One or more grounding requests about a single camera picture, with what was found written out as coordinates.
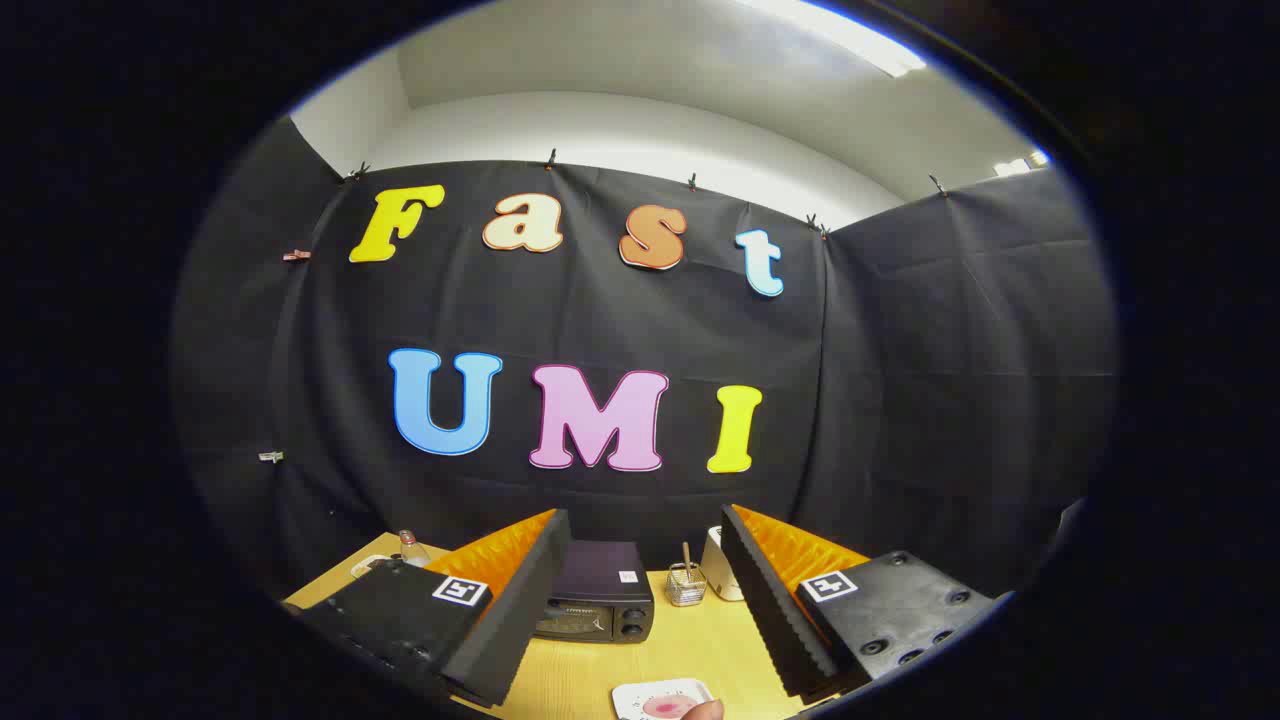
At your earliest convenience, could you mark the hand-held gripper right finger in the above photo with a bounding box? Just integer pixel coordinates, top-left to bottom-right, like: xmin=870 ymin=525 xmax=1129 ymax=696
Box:
xmin=720 ymin=503 xmax=1001 ymax=706

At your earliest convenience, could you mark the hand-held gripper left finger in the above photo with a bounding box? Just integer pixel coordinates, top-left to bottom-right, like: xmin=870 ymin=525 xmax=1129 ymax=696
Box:
xmin=285 ymin=508 xmax=573 ymax=709

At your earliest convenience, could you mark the black toaster oven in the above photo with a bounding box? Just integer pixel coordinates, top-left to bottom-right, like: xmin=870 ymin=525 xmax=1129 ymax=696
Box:
xmin=533 ymin=540 xmax=656 ymax=644

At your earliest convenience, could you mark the white square plate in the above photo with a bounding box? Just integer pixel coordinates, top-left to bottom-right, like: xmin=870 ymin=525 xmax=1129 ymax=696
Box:
xmin=611 ymin=678 xmax=716 ymax=720

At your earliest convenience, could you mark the white bread toaster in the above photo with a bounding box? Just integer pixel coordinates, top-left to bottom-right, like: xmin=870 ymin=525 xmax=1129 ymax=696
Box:
xmin=700 ymin=526 xmax=746 ymax=602

